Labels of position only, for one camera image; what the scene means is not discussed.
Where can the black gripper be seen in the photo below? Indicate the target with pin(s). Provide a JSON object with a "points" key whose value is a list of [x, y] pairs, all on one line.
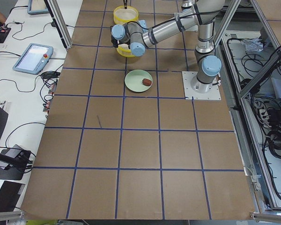
{"points": [[114, 42]]}

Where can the yellow bamboo steamer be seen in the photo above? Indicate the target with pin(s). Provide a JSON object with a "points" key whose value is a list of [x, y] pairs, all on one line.
{"points": [[123, 15], [123, 50]]}

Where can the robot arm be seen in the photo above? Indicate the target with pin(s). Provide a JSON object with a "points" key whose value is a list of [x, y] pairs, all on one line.
{"points": [[202, 13]]}

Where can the light green plate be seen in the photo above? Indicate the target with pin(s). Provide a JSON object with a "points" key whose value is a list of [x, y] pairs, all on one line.
{"points": [[133, 80]]}

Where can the brown bun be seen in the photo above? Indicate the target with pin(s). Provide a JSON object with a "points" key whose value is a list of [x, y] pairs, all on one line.
{"points": [[146, 82]]}

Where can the far teach pendant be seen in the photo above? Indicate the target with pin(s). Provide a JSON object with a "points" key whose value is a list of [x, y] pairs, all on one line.
{"points": [[36, 7]]}

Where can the teach pendant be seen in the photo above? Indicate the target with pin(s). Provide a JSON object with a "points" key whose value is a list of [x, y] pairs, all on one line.
{"points": [[36, 7], [33, 59]]}

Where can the near teach pendant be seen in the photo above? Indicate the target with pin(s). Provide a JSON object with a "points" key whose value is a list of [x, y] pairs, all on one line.
{"points": [[33, 59]]}

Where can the crumpled white paper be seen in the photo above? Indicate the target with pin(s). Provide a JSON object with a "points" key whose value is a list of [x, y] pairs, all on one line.
{"points": [[253, 45]]}

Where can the aluminium frame post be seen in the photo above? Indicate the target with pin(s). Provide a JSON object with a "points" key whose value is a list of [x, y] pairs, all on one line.
{"points": [[59, 22]]}

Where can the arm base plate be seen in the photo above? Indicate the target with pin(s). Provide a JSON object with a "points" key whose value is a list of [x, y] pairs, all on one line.
{"points": [[194, 90]]}

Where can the black camera stand base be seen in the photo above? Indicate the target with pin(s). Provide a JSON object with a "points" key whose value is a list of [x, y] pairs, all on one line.
{"points": [[14, 162]]}

